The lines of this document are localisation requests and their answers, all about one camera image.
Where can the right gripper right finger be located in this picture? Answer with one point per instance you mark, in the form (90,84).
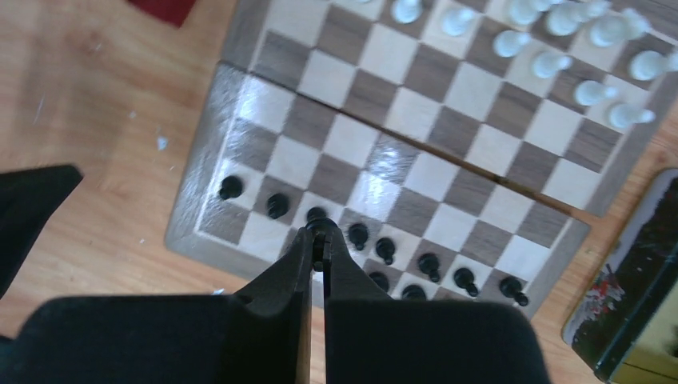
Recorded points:
(373,338)

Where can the black pawn on board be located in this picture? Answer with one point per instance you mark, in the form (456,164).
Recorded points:
(316,212)
(277,205)

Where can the black chess piece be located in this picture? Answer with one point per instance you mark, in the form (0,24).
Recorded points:
(358,235)
(385,249)

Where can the wooden chess board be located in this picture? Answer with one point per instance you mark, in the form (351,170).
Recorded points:
(297,106)

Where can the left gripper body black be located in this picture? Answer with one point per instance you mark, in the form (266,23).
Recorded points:
(28,199)

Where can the red t-shirt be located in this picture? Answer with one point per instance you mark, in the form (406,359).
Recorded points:
(173,12)

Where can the black pawn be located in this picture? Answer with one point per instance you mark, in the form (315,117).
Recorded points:
(231,187)
(316,212)
(277,205)

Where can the white chess piece row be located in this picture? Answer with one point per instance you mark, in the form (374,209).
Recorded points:
(452,82)

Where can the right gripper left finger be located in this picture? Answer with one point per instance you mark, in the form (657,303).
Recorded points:
(260,334)

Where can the gold metal tray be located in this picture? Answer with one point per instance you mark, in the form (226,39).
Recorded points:
(625,325)

